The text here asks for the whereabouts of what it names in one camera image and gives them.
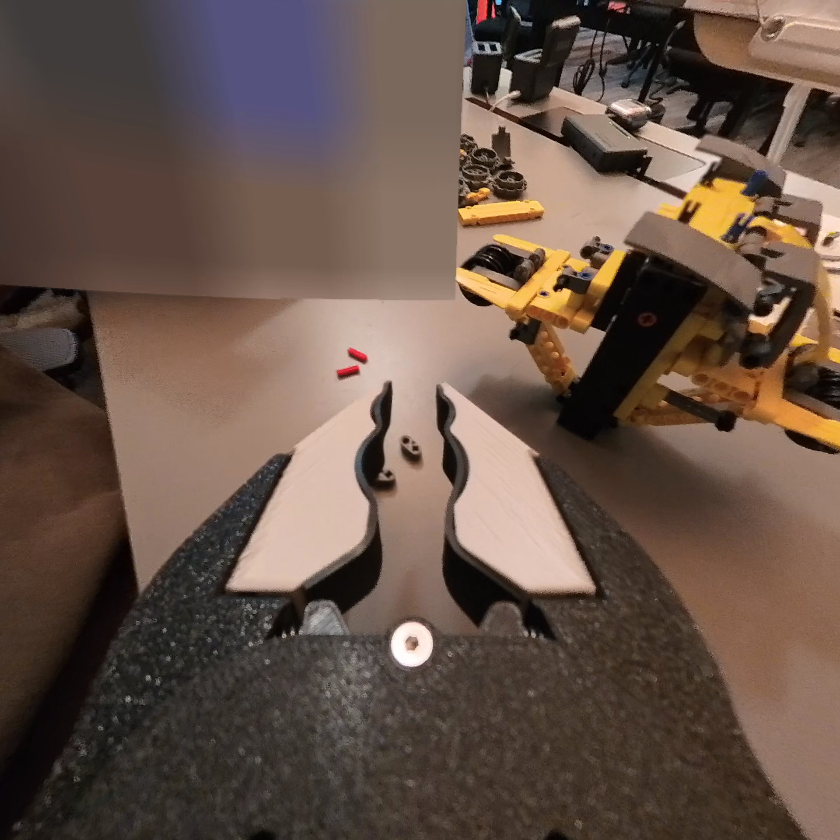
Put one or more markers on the white book stand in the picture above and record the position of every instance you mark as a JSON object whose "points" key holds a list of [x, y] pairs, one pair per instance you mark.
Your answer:
{"points": [[807, 46]]}

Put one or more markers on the small black brick piece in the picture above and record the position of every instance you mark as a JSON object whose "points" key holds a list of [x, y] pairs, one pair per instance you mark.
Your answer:
{"points": [[502, 144]]}

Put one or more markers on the pile of small brick parts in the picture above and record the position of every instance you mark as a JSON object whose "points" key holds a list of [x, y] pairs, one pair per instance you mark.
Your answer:
{"points": [[485, 174]]}

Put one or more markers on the black power brick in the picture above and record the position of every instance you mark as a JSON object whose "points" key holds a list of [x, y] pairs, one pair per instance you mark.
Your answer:
{"points": [[604, 141]]}

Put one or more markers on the large black desktop device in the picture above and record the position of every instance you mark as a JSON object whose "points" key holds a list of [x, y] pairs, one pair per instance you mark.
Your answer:
{"points": [[541, 65]]}

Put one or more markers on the small black desktop device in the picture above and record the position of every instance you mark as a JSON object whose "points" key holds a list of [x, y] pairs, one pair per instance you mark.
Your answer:
{"points": [[487, 65]]}

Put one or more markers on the yellow black brick vehicle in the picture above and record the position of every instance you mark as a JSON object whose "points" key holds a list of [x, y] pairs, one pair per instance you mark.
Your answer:
{"points": [[656, 315]]}

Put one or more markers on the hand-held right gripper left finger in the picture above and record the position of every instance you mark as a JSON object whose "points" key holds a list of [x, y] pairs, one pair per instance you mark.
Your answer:
{"points": [[308, 518]]}

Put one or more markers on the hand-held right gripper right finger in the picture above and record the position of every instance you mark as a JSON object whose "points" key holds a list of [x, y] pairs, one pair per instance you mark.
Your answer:
{"points": [[518, 518]]}

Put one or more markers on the grey two-hole brick connector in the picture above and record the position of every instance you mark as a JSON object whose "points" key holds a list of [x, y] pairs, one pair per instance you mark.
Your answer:
{"points": [[411, 447]]}

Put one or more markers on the grey axle brick connector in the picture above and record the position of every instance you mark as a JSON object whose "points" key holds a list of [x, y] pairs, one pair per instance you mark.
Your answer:
{"points": [[386, 479]]}

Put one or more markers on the silver round object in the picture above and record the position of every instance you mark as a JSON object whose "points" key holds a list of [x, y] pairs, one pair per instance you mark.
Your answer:
{"points": [[628, 111]]}

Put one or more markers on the yellow brick beam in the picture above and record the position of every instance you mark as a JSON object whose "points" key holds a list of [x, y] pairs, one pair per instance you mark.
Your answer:
{"points": [[499, 211]]}

